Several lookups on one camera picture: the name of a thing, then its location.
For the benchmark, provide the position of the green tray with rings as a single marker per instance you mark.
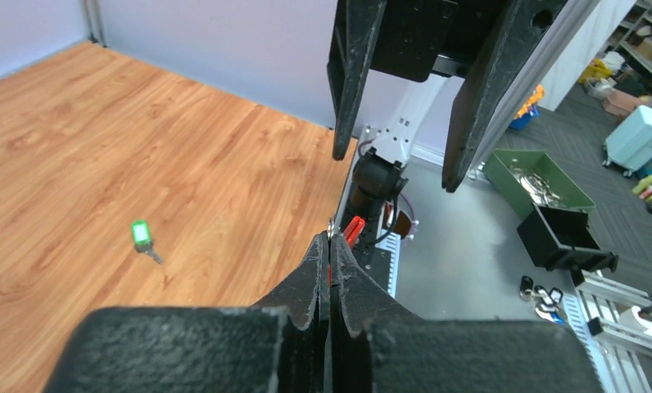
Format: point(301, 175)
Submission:
point(527, 178)

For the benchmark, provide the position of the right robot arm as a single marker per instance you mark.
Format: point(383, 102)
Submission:
point(378, 175)

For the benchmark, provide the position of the black plastic box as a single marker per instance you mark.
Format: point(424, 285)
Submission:
point(560, 239)

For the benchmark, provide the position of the light blue suitcase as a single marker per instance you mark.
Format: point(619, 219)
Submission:
point(629, 146)

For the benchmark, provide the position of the bunch of tagged keys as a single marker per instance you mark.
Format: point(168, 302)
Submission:
point(546, 303)

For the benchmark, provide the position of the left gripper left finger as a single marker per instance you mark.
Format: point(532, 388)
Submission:
point(274, 345)

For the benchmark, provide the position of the metal key holder red handle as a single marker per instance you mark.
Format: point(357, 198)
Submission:
point(350, 230)

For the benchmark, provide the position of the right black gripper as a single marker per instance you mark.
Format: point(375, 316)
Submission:
point(485, 42)

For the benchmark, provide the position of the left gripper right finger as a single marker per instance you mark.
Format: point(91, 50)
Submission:
point(380, 346)

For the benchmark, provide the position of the key with green tag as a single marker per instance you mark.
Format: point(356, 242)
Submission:
point(143, 241)

